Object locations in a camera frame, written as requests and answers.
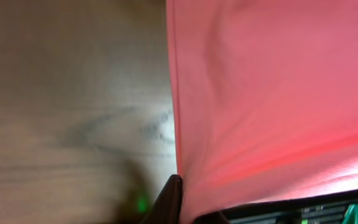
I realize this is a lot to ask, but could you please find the pink t-shirt with brown print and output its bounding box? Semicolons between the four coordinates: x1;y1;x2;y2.
167;0;358;223

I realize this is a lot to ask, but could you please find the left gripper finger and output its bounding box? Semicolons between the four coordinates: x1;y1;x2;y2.
141;174;183;224

